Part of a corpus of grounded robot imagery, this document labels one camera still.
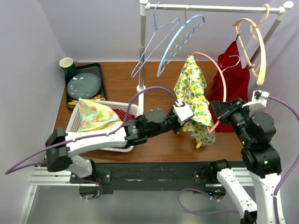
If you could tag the yellow lemon print garment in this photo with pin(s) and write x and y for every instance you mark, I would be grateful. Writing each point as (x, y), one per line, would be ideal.
(190, 88)

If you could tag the light wooden hanger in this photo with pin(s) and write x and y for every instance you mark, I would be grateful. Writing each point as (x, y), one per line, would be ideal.
(259, 44)

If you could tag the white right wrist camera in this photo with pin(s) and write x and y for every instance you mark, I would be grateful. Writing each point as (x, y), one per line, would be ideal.
(258, 101)

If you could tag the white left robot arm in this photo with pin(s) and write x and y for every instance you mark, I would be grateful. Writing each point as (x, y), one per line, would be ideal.
(64, 149)

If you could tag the teal ceramic plate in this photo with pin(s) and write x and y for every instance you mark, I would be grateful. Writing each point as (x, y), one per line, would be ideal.
(84, 85)

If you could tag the silver white clothes rack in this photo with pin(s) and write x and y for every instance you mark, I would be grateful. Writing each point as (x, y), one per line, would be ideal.
(257, 63)

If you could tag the dark green cup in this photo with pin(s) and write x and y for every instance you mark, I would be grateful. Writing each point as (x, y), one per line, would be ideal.
(68, 66)

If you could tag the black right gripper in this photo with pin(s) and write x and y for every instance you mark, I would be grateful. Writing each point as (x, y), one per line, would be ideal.
(221, 108)

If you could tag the yellow mug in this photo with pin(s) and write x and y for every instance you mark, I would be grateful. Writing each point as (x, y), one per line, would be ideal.
(199, 144)

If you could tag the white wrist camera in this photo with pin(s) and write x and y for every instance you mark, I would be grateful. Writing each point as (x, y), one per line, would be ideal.
(182, 111)
(258, 101)

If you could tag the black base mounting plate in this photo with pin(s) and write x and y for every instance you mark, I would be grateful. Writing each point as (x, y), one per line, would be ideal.
(155, 176)

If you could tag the black tray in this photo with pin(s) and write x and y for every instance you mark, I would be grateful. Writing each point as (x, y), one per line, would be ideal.
(94, 68)

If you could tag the white plastic mesh basket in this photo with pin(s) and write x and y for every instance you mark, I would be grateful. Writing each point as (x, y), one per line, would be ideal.
(75, 120)

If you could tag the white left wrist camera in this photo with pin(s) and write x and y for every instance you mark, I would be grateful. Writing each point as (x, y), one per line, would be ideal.
(182, 111)

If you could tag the light blue plastic hanger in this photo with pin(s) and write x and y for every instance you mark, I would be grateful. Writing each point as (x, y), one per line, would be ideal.
(180, 38)

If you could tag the blue wire hanger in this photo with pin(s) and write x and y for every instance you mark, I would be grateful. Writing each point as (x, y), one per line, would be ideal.
(161, 32)

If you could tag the pastel floral skirt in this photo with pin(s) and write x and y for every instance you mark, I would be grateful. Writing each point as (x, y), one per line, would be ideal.
(95, 116)

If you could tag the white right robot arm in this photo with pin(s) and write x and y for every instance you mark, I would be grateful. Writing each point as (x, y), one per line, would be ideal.
(255, 132)

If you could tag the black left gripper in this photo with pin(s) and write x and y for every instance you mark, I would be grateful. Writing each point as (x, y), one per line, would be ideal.
(178, 126)

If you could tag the gold cutlery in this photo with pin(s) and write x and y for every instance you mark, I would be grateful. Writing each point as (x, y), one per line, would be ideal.
(73, 102)

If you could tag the plain red garment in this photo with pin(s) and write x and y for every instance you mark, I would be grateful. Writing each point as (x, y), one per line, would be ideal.
(237, 81)

